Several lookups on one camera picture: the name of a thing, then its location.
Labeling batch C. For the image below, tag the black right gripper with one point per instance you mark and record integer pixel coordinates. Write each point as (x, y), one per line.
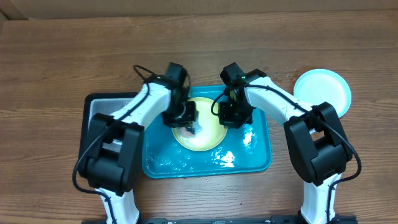
(232, 119)

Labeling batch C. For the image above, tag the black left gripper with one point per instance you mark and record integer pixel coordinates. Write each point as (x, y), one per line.
(191, 117)

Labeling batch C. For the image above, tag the pink green sponge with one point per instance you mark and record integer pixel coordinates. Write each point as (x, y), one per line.
(190, 131)

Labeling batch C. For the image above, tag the light blue plate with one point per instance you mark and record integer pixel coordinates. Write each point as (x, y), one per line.
(321, 85)

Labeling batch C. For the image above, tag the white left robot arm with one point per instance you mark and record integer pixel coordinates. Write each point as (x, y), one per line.
(112, 139)

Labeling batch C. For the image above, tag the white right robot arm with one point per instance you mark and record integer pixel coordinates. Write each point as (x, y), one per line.
(318, 148)

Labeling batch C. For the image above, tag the teal plastic tray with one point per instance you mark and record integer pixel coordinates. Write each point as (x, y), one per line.
(246, 149)

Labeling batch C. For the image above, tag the black soapy water tray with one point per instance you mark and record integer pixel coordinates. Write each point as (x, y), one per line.
(104, 103)

